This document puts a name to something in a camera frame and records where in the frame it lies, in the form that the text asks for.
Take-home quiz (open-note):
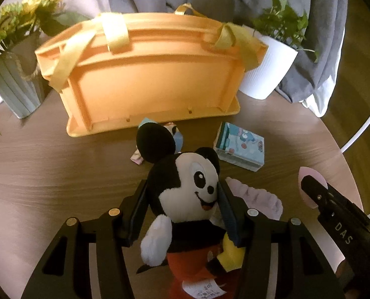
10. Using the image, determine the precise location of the lavender fluffy cloth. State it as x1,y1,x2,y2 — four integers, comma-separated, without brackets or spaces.
226,177,283,221

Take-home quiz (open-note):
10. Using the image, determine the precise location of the Mickey Mouse plush toy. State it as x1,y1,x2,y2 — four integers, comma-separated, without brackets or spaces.
136,122,245,298

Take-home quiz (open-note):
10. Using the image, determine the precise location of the white floor lamp pole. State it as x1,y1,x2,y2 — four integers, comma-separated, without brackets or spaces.
340,116,370,153

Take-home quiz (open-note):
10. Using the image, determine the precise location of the blue tissue pack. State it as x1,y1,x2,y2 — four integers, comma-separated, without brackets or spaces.
213,122,265,172

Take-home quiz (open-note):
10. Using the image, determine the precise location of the white plant pot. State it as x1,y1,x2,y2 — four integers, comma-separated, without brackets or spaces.
239,26,298,100

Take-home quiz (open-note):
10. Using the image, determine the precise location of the green potted plant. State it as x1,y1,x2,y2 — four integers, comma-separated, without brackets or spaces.
251,0,319,63

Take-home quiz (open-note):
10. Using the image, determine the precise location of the orange plastic crate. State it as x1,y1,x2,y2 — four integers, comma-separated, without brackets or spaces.
35,4,268,137

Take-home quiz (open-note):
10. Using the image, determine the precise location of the grey curtain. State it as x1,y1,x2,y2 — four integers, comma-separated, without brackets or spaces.
109,0,348,108

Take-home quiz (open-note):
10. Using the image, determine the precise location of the grey-green ribbed vase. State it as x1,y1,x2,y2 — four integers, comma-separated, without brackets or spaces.
0,32,51,119

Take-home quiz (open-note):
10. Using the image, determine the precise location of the sunflower bouquet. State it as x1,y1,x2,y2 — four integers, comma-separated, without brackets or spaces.
0,0,91,137

